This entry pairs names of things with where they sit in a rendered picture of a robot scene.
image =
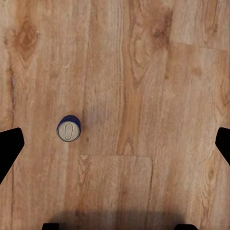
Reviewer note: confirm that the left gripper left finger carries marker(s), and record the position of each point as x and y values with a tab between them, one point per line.
11	143

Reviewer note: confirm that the can of soda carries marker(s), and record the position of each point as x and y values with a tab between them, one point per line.
69	129

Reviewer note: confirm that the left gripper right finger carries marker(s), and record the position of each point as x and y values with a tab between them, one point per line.
223	142

